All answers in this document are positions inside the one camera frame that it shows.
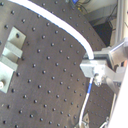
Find metal cable clip bracket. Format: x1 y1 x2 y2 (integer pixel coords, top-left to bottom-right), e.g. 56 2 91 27
0 27 26 93

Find aluminium frame post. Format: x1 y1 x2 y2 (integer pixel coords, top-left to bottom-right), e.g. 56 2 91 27
115 0 128 43

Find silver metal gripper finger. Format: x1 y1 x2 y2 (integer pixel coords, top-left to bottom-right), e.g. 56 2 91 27
79 46 128 88

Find thin white sensor wire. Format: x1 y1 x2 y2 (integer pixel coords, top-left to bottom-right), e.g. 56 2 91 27
77 77 96 128

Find thick white cable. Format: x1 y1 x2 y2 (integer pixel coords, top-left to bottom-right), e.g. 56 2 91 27
9 0 97 62

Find black perforated breadboard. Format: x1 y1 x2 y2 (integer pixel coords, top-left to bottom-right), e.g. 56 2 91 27
0 0 113 128

